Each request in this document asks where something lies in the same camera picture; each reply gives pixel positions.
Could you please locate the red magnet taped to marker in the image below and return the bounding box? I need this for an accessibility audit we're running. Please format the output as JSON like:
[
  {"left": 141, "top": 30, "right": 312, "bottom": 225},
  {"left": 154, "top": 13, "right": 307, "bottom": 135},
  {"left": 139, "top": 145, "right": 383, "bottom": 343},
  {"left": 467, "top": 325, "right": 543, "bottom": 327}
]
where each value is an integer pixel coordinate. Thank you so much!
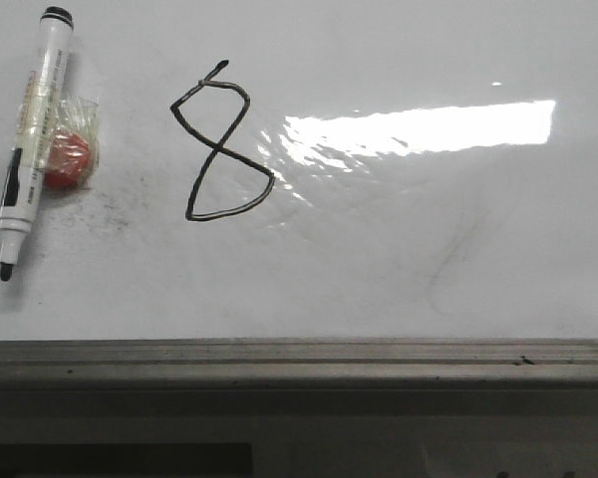
[{"left": 44, "top": 96, "right": 100, "bottom": 191}]

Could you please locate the white black whiteboard marker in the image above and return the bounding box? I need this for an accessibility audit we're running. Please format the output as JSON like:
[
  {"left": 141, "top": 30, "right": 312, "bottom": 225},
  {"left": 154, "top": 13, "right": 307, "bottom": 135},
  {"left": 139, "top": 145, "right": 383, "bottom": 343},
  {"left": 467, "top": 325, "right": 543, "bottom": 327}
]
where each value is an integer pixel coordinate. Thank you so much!
[{"left": 0, "top": 6, "right": 74, "bottom": 282}]

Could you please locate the white glossy whiteboard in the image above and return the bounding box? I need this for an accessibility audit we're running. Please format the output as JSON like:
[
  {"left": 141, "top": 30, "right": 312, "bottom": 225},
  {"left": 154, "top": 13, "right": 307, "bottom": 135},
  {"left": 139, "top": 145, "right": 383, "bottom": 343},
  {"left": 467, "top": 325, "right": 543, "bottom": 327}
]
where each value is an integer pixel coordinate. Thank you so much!
[{"left": 0, "top": 1, "right": 598, "bottom": 341}]

